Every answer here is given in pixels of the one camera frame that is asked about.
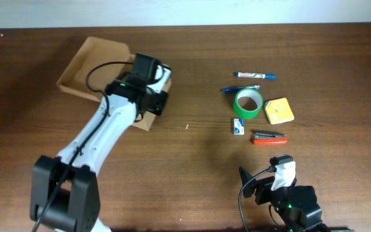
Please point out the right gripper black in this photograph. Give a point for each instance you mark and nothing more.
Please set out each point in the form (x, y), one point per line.
(262, 190)

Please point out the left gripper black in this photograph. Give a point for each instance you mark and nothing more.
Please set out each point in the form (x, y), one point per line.
(159, 102)

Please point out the red grey stapler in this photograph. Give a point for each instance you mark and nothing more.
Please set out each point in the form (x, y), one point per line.
(268, 138)

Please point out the brown cardboard box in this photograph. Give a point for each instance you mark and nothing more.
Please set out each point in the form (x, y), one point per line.
(97, 63)

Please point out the blue white staples box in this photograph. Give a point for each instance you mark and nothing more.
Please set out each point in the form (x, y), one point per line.
(238, 127)

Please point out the yellow sticky note pad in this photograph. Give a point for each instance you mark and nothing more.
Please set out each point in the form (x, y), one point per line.
(278, 111)

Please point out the green tape roll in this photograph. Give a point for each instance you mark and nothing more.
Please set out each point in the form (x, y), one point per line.
(248, 103)

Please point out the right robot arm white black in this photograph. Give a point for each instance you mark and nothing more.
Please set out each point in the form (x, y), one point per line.
(296, 205)

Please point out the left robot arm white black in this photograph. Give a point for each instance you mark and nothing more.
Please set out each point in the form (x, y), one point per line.
(65, 192)

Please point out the blue ballpoint pen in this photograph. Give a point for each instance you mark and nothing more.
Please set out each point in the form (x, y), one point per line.
(238, 88)

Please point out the blue white marker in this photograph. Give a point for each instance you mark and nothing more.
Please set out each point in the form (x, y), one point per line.
(255, 75)

